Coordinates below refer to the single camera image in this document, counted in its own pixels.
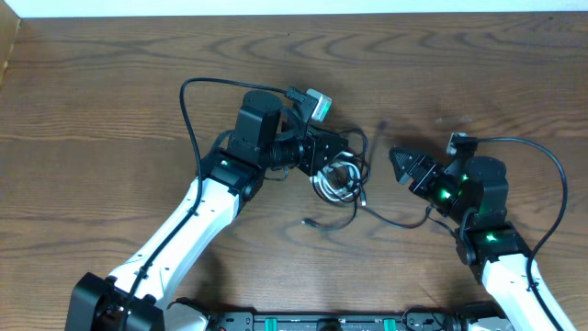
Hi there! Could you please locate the white USB cable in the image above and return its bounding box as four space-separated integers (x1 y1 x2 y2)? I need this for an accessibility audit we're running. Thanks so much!
311 158 364 203

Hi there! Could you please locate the black USB cable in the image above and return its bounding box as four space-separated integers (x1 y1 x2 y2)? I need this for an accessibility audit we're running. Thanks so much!
300 120 458 236

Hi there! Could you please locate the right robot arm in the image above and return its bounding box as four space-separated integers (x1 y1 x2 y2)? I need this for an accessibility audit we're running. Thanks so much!
390 147 574 330

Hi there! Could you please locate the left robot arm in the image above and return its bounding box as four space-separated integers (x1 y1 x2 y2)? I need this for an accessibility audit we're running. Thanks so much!
65 88 348 330

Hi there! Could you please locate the left camera cable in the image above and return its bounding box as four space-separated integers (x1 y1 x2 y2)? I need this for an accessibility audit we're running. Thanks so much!
117 76 290 331

